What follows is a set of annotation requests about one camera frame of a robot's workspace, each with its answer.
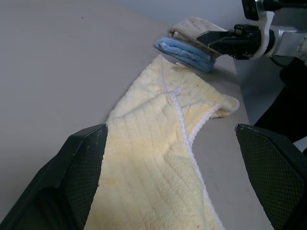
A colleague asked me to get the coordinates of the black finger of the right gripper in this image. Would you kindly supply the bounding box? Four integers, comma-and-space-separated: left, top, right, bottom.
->
196, 31, 232, 45
209, 38, 237, 57

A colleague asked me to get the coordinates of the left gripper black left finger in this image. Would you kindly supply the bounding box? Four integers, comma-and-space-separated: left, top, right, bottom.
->
0, 124, 108, 230

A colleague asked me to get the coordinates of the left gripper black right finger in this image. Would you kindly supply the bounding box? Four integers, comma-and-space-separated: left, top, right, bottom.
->
234, 123, 307, 230

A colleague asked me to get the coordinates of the pale yellow towel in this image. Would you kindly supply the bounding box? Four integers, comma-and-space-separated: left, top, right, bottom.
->
83, 54, 240, 230

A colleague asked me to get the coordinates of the cream folded towel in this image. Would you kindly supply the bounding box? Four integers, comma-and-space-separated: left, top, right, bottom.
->
167, 16, 227, 46

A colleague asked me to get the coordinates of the light blue folded towel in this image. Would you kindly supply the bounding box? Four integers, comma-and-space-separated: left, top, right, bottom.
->
155, 36, 215, 74

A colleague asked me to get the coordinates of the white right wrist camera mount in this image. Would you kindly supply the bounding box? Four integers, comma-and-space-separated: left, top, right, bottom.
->
241, 0, 275, 59

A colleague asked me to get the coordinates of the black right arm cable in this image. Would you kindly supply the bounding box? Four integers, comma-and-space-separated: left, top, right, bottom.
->
272, 55, 290, 67

